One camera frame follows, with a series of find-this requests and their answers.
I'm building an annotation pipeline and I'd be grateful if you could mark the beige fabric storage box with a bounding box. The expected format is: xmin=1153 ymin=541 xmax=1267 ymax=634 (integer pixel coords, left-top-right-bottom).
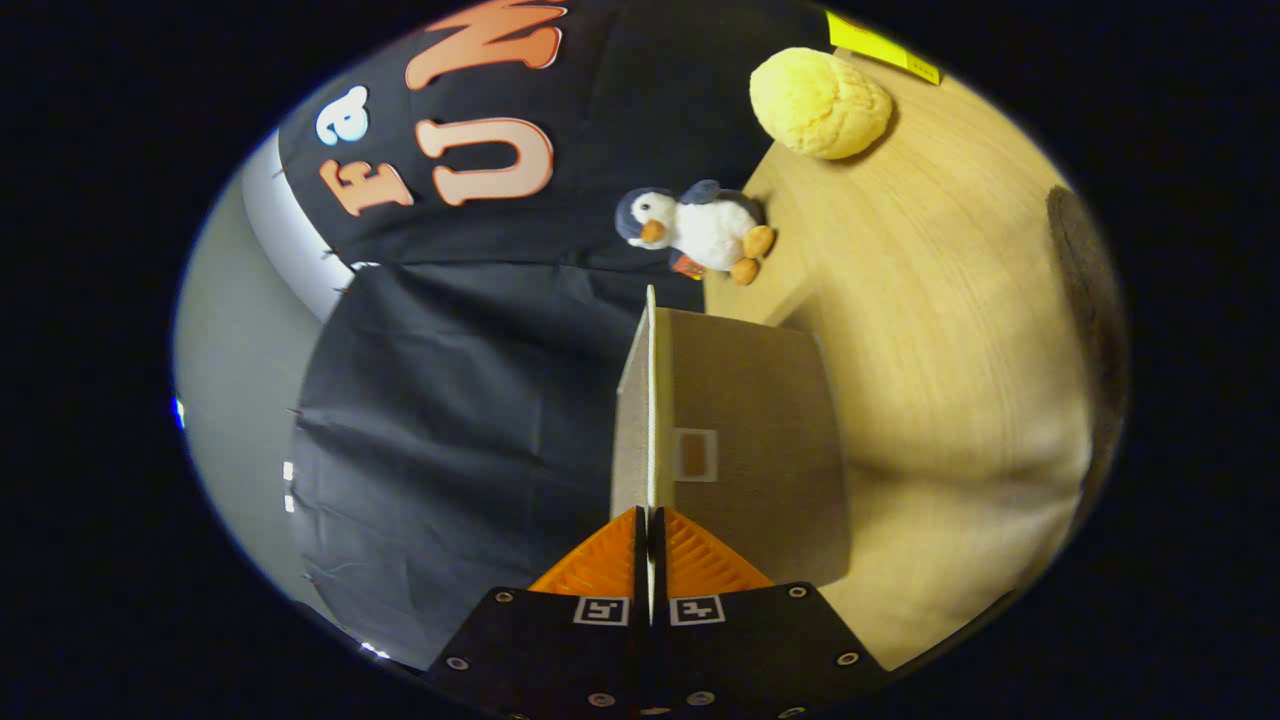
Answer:
xmin=610 ymin=285 xmax=851 ymax=591

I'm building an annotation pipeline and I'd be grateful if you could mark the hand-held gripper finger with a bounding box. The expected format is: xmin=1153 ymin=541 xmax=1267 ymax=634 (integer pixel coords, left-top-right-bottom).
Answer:
xmin=652 ymin=505 xmax=891 ymax=720
xmin=420 ymin=505 xmax=653 ymax=720

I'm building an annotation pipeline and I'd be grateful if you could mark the yellow book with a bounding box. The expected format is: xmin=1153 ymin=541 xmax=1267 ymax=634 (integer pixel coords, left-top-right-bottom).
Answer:
xmin=826 ymin=10 xmax=943 ymax=86

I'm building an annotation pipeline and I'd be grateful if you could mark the yellow plush bun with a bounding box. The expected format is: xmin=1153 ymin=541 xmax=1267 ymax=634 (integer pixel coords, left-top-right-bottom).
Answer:
xmin=749 ymin=47 xmax=894 ymax=161

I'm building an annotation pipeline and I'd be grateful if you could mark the plush penguin toy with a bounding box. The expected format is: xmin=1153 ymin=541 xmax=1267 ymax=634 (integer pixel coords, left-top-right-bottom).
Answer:
xmin=614 ymin=179 xmax=777 ymax=287

